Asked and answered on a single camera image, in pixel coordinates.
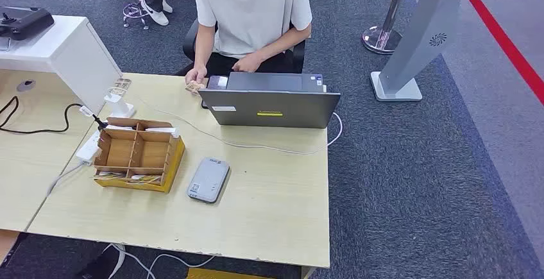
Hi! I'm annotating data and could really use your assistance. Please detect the brown divided card box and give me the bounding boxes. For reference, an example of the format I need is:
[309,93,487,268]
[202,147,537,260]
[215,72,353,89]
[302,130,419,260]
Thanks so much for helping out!
[93,117,187,194]

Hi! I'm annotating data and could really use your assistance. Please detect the black controller device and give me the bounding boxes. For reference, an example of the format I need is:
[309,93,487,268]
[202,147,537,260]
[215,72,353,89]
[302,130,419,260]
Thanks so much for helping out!
[0,6,55,41]

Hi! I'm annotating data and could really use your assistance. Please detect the white power strip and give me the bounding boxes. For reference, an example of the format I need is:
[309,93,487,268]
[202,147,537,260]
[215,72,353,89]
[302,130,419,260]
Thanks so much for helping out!
[75,130,103,167]

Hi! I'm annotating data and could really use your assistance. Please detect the person's right hand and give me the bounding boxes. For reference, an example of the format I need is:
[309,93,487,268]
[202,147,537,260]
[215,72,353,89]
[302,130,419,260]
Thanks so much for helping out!
[185,65,210,89]

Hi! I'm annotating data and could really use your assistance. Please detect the grey kiosk stand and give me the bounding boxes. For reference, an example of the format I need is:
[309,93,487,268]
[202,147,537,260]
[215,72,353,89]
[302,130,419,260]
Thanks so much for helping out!
[370,0,498,103]

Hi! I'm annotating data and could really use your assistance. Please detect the grey card reader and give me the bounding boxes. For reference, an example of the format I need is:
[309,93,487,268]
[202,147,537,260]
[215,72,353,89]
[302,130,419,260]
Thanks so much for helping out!
[187,156,231,205]

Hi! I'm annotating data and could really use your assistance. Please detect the dark smartphone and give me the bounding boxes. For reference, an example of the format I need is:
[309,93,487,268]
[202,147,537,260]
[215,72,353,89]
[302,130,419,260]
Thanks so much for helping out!
[207,75,230,91]

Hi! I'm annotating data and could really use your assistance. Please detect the white desk stand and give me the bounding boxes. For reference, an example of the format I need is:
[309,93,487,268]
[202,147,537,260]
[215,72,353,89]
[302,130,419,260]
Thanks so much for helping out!
[104,87,136,119]

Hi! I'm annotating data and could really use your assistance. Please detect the person's left hand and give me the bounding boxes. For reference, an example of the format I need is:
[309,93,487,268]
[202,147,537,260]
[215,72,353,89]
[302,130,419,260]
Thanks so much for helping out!
[231,51,267,74]

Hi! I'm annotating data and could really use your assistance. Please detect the thin white floor cable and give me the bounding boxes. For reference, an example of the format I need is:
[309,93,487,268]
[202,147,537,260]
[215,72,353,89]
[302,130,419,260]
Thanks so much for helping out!
[123,251,217,279]

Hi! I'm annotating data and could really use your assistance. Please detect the white desk cable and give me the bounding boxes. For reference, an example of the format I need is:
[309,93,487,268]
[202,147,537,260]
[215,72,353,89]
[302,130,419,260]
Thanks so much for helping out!
[138,97,343,156]

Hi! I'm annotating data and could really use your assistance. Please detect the thick white floor cable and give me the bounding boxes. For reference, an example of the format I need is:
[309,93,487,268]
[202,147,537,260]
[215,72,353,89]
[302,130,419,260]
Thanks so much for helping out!
[103,242,128,279]

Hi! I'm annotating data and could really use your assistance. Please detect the chrome stool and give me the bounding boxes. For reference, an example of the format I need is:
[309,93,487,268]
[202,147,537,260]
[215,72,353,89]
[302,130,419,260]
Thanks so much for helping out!
[122,0,150,31]

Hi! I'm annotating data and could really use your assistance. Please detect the black power cable with plug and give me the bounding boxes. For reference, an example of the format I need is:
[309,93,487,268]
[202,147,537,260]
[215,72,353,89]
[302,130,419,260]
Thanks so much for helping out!
[0,95,109,135]

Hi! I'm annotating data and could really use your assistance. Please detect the white cabinet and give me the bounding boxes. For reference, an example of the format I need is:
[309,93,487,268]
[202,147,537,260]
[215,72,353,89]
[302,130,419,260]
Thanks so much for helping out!
[0,15,123,115]

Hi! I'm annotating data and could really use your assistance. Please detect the chrome stanchion post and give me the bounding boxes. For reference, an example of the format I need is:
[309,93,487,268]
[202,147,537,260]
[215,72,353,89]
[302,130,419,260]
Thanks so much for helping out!
[361,0,415,55]

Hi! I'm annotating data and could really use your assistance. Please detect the grey laptop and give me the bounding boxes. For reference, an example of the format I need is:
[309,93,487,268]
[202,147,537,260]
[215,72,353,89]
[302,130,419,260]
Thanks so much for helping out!
[198,71,342,130]

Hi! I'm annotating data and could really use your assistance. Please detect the white power strip cable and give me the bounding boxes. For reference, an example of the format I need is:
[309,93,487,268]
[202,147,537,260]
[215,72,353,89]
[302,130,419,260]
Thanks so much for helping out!
[46,162,86,197]

